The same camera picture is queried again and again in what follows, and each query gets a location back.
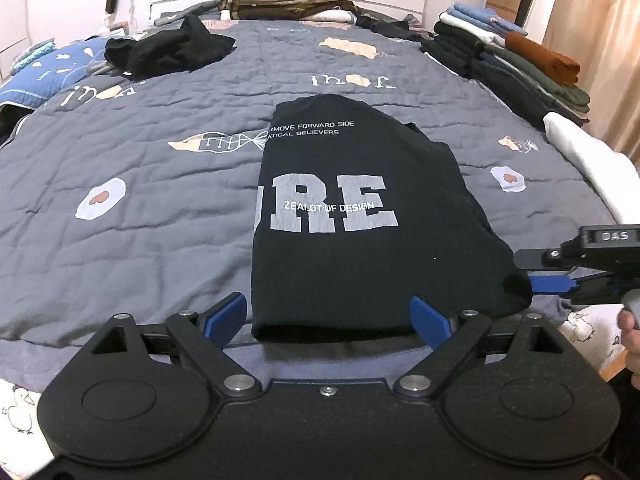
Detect grey printed quilt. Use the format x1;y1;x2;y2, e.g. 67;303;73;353
0;7;626;361

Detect blue patterned pillow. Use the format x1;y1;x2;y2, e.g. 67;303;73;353
0;37;108;111

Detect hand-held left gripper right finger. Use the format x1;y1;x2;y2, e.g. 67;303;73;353
394;296;576;400

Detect beige curtain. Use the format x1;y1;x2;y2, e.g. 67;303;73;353
542;0;640;171

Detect cream garment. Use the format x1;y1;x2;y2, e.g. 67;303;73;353
307;7;358;25

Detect dark crumpled clothes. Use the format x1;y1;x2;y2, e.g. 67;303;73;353
357;12;436;43

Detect person's right hand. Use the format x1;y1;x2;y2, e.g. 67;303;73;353
616;307;640;377

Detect white duck print sheet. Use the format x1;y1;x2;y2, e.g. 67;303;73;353
0;305;626;436

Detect stack of folded clothes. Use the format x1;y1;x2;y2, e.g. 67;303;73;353
420;2;593;128

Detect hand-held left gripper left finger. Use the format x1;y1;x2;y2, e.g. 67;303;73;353
82;292;263;400

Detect folded khaki clothes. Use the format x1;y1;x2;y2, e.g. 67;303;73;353
220;0;358;22

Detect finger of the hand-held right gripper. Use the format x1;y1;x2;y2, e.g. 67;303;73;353
529;271;626;307
512;248;563;272

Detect crumpled black garment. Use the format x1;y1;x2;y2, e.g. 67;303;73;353
104;13;237;81

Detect black printed t-shirt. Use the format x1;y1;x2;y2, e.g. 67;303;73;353
250;94;533;343

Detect white folded garment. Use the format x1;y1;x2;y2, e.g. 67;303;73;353
542;111;640;226

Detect teal knit cloth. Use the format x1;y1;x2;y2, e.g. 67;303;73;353
12;39;56;73

